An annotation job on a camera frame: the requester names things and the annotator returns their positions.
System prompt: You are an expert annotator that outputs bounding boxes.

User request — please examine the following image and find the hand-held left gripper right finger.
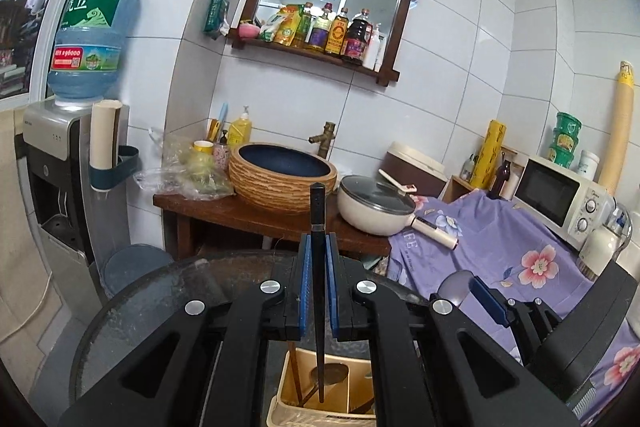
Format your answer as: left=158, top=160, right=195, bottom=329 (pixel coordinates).
left=325, top=232, right=571, bottom=427

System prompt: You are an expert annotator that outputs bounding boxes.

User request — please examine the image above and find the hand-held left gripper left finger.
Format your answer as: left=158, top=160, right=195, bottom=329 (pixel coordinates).
left=57, top=232, right=313, bottom=427

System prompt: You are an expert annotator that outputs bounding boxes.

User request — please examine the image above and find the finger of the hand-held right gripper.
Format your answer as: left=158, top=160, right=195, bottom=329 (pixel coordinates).
left=469, top=276, right=562, bottom=365

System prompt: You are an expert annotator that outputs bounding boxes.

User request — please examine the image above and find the metal spoon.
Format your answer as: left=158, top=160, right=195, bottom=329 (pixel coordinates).
left=435, top=271, right=474, bottom=308
left=302, top=363, right=351, bottom=406

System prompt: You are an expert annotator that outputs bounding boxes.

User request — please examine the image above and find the black chopstick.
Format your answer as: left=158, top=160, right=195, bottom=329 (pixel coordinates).
left=309, top=183, right=328, bottom=403

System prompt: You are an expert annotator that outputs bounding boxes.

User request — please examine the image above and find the cream plastic utensil holder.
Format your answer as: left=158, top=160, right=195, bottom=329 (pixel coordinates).
left=266, top=347, right=378, bottom=427

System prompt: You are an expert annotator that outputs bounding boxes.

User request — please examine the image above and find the purple floral cloth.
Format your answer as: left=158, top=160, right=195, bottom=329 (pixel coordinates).
left=387, top=192, right=640, bottom=408

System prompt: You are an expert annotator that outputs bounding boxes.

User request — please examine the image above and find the white pan with glass lid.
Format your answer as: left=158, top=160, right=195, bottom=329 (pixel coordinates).
left=336, top=175, right=460, bottom=250

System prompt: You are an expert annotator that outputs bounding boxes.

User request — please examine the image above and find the woven wash basin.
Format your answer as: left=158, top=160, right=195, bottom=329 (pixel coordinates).
left=228, top=143, right=338, bottom=214

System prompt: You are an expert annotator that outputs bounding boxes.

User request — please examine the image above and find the wooden counter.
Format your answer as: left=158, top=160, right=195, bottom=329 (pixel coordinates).
left=152, top=192, right=393, bottom=258

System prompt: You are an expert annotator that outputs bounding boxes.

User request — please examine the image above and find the small wooden box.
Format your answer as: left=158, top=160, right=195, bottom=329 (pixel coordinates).
left=442, top=175, right=476, bottom=204

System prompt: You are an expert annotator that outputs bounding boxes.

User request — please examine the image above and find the brown glass bottle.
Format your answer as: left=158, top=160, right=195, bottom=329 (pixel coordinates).
left=489, top=159, right=512, bottom=199

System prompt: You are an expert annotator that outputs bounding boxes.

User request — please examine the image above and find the white microwave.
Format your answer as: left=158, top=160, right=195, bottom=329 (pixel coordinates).
left=514, top=155, right=613, bottom=243

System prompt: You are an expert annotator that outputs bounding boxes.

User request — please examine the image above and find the white rice paddle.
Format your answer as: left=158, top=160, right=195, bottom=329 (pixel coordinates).
left=378, top=169, right=417, bottom=195

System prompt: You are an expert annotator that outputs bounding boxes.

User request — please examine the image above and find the yellow wrap roll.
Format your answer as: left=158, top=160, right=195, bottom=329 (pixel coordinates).
left=470, top=119, right=507, bottom=188

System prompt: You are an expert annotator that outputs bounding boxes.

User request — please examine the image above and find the brown and white rice cooker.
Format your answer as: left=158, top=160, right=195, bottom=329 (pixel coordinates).
left=387, top=142, right=448, bottom=198

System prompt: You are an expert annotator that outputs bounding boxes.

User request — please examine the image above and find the brass faucet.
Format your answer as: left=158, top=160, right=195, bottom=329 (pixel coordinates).
left=308, top=122, right=337, bottom=159

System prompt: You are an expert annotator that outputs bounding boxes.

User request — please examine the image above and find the clear plastic bag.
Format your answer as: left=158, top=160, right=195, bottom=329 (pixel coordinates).
left=134, top=134, right=235, bottom=200

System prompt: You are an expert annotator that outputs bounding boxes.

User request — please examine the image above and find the white jar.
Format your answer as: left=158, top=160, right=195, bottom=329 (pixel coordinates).
left=577, top=150, right=599, bottom=181

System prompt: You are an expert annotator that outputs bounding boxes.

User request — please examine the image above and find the grey trash bin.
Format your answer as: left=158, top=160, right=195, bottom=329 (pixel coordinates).
left=104, top=244, right=173, bottom=298

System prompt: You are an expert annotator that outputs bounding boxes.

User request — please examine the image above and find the yellow dish soap bottle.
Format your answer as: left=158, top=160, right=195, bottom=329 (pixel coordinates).
left=228, top=106, right=252, bottom=145

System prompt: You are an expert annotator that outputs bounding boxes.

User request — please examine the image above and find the tall beige cup sleeve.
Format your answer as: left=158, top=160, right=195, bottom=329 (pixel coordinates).
left=597, top=62, right=637, bottom=195

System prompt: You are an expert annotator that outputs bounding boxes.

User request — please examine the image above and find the teal cup holder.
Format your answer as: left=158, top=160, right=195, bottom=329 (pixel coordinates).
left=90, top=146, right=140, bottom=192

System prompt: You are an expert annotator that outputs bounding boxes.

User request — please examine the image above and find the white squeeze bottle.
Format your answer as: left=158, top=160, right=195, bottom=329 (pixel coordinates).
left=364, top=24, right=387, bottom=71

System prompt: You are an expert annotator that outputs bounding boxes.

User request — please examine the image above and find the dark soy sauce bottle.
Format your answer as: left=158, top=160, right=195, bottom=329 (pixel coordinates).
left=342, top=8, right=372, bottom=64

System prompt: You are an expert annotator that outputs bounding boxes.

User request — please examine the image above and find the beige paper cup sleeve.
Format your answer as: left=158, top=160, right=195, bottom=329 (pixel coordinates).
left=90, top=101, right=122, bottom=170

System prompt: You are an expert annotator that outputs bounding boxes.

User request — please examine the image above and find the yellow label bottle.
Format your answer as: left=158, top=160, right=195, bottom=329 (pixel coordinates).
left=326, top=7, right=350, bottom=56

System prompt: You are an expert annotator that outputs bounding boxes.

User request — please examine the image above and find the purple label bottle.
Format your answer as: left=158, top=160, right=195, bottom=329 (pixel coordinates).
left=308, top=3, right=333, bottom=52

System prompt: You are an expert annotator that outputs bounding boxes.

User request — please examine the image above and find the cooking oil bottle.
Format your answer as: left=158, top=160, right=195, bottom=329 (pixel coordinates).
left=292, top=3, right=316, bottom=49

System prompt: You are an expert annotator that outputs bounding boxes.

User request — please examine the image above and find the yellow pouch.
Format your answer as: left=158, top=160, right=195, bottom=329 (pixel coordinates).
left=260, top=4, right=301, bottom=46

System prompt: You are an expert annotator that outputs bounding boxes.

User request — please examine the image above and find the grey water dispenser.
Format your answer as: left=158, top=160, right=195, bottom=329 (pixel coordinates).
left=22, top=99, right=131, bottom=308

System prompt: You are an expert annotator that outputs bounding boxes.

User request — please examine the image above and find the green packet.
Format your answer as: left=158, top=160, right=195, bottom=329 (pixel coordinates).
left=202, top=0, right=231, bottom=38

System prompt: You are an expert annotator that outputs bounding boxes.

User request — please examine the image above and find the blue water jug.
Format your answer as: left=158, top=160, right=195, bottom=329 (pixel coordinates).
left=47, top=0, right=143, bottom=102

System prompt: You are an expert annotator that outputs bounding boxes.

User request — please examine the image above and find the sliding window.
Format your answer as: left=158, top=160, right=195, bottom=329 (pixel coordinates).
left=0, top=0, right=96, bottom=98

